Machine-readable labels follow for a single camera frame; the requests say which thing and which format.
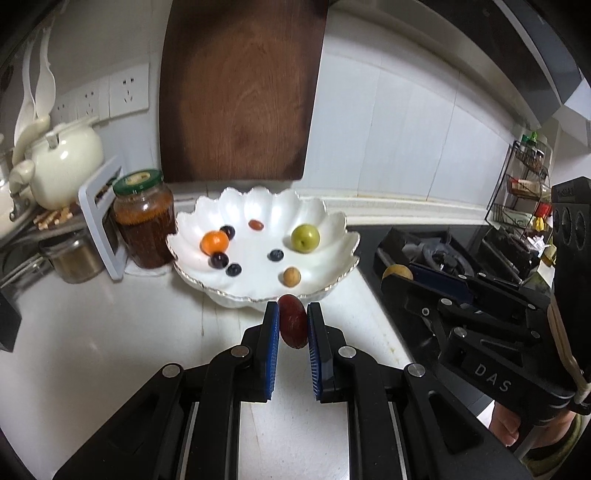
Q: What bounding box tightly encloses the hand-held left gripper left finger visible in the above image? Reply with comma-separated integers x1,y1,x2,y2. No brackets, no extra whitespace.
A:
53,301,281,480

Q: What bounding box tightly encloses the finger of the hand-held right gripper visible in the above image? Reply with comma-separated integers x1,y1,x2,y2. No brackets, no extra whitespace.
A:
408,262,553,320
380,276,542,357

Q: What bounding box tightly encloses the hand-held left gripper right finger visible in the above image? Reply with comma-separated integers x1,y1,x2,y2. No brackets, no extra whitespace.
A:
307,302,532,480

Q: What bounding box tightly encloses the white scalloped bowl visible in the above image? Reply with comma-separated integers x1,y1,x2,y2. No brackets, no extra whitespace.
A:
166,186,361,309

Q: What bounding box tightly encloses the green jujube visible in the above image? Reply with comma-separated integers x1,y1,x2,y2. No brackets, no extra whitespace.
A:
291,224,321,254

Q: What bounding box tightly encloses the orange tangerine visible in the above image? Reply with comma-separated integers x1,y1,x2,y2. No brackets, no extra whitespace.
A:
201,230,230,256

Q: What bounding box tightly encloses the person's right hand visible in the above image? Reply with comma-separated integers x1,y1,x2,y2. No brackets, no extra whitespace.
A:
489,401,578,450

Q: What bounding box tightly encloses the black burner grate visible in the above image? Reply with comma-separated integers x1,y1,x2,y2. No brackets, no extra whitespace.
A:
480,226,541,278
376,227,478,296

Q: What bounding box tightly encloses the black glass gas cooktop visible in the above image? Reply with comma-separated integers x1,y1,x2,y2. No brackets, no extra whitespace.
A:
355,224,557,416

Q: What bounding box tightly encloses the glass jar of red sauce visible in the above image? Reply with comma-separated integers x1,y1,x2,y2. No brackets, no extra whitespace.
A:
113,169,177,270

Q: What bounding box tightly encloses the stainless steel pot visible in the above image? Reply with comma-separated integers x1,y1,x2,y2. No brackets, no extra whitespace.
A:
39,231,106,284

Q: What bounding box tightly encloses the black range hood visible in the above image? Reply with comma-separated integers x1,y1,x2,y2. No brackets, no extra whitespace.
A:
406,0,583,133

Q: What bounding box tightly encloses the bamboo trivet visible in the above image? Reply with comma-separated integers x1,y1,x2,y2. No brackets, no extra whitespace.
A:
34,205,85,230

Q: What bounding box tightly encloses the dark wooden cutting board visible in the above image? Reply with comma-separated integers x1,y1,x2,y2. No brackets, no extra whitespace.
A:
159,0,329,184

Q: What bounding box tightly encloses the black knife block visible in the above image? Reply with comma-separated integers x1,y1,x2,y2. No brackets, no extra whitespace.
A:
0,291,23,354

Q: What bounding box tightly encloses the steel pan lid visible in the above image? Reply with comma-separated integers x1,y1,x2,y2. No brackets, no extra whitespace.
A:
0,249,43,288

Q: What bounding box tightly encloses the metal pot rack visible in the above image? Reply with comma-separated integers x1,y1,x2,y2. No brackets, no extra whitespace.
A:
0,203,93,288

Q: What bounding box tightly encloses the cream ceramic pot with lid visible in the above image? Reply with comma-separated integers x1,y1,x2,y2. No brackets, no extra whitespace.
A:
9,117,105,211

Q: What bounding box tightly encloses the white pot with steel lid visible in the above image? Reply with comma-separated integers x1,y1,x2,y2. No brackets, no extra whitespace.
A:
0,136,28,237

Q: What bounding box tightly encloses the white hanging spoon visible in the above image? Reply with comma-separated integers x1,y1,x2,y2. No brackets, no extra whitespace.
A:
34,28,57,119
13,41,36,149

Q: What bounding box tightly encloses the black wire spice rack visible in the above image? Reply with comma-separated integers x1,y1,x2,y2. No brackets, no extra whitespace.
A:
485,141,555,237

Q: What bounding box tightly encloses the white plastic frame stand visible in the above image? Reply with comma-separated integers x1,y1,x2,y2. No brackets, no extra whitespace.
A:
78,154,128,281

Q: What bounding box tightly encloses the white wall cabinet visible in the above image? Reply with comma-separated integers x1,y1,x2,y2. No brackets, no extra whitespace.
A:
560,88,591,149

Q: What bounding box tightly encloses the white wall socket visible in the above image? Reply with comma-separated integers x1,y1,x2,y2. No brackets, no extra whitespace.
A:
76,83,112,122
51,99,78,123
109,64,151,119

